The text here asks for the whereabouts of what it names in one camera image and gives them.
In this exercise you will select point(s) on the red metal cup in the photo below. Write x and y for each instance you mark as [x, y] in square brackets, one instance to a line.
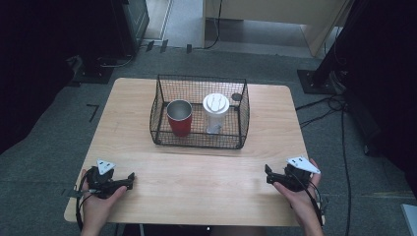
[180, 118]

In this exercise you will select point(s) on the black floor base plate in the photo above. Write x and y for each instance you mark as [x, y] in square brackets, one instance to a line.
[93, 73]

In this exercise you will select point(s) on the black stand with base plate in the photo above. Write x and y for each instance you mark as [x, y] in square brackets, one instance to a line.
[323, 75]

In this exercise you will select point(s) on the black cabinet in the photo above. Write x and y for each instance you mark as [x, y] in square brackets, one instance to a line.
[131, 23]

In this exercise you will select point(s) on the person's left hand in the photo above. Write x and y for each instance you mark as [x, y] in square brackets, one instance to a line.
[98, 209]

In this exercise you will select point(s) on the white flat object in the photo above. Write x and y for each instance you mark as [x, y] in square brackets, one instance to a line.
[409, 219]

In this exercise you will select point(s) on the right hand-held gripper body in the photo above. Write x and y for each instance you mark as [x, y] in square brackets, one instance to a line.
[295, 175]

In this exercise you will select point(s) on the light wooden furniture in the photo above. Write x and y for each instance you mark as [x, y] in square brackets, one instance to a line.
[278, 13]

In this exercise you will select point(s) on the white cup with lid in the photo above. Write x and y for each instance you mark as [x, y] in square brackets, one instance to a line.
[215, 111]

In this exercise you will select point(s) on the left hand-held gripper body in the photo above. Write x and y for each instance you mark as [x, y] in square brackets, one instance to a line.
[101, 178]

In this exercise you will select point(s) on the dark curtain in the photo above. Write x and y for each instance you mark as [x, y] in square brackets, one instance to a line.
[29, 65]

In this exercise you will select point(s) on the person's right hand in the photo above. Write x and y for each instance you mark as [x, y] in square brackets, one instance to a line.
[300, 203]

